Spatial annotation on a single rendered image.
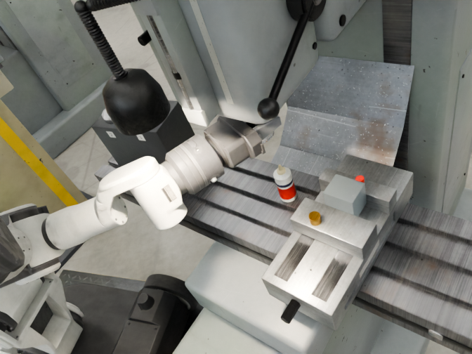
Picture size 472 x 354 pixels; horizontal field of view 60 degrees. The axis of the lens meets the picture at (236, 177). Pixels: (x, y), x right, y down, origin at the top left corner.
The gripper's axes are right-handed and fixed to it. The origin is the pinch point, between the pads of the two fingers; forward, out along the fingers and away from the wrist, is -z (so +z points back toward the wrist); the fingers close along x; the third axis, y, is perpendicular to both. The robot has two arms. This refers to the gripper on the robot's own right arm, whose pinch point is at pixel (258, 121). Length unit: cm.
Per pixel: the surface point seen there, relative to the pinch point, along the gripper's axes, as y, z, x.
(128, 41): 123, -56, 360
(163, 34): -25.8, 11.8, -5.5
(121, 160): 21, 24, 43
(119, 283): 84, 51, 61
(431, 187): 51, -43, -7
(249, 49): -21.3, 3.7, -11.7
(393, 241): 26.7, -10.2, -22.6
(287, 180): 19.4, -2.8, 0.3
